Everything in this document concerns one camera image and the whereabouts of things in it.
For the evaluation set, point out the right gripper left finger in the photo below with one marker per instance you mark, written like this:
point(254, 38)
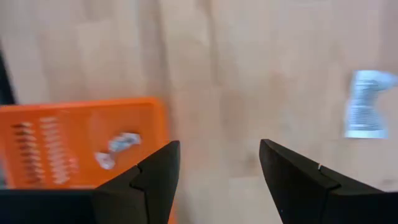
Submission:
point(140, 193)

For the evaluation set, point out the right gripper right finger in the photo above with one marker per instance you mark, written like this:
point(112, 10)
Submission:
point(311, 193)

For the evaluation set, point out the white red ointment packet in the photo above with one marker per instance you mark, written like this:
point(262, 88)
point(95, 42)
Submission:
point(105, 160)
point(124, 142)

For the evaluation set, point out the orange plastic basket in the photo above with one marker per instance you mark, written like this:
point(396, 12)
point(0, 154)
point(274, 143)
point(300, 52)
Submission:
point(77, 124)

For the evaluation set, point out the white blue pad packet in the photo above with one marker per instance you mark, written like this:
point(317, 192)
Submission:
point(363, 105)

